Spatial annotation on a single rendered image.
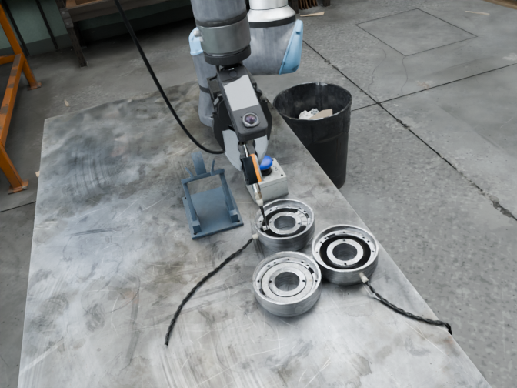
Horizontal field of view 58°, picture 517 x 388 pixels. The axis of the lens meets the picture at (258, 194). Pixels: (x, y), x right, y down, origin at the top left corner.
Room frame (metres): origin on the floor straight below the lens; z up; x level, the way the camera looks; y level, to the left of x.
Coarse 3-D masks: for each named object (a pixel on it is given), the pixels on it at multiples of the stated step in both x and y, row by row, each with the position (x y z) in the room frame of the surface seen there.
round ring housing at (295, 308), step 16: (272, 256) 0.53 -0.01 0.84; (288, 256) 0.53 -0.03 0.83; (304, 256) 0.51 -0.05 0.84; (256, 272) 0.50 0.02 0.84; (288, 272) 0.50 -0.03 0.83; (320, 272) 0.48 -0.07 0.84; (256, 288) 0.47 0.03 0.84; (272, 288) 0.47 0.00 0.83; (304, 288) 0.46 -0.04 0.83; (320, 288) 0.46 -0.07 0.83; (272, 304) 0.43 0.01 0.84; (288, 304) 0.43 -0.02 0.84; (304, 304) 0.43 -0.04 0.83
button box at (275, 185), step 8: (272, 160) 0.78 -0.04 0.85; (272, 168) 0.76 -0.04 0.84; (280, 168) 0.75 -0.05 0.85; (264, 176) 0.73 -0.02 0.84; (272, 176) 0.73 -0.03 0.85; (280, 176) 0.73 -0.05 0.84; (264, 184) 0.71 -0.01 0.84; (272, 184) 0.72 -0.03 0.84; (280, 184) 0.72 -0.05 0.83; (264, 192) 0.71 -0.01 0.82; (272, 192) 0.72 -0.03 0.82; (280, 192) 0.72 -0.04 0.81; (288, 192) 0.72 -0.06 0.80; (256, 200) 0.71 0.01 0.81; (264, 200) 0.71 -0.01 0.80
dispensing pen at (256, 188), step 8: (240, 144) 0.68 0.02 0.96; (248, 152) 0.67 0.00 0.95; (248, 160) 0.65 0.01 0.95; (248, 168) 0.64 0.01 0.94; (248, 176) 0.63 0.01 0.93; (256, 176) 0.63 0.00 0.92; (248, 184) 0.63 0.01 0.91; (256, 184) 0.64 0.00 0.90; (256, 192) 0.63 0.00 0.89; (264, 216) 0.61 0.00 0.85
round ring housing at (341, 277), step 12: (336, 228) 0.57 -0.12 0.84; (348, 228) 0.56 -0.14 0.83; (360, 228) 0.55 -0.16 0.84; (324, 240) 0.55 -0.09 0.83; (336, 240) 0.55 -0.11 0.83; (348, 240) 0.54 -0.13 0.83; (372, 240) 0.53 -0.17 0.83; (312, 252) 0.52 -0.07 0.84; (336, 252) 0.54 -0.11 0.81; (348, 252) 0.54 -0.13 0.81; (360, 252) 0.51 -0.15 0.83; (324, 264) 0.49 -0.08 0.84; (348, 264) 0.49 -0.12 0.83; (372, 264) 0.48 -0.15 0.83; (324, 276) 0.49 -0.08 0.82; (336, 276) 0.47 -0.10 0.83; (348, 276) 0.47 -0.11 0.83; (360, 276) 0.47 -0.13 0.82
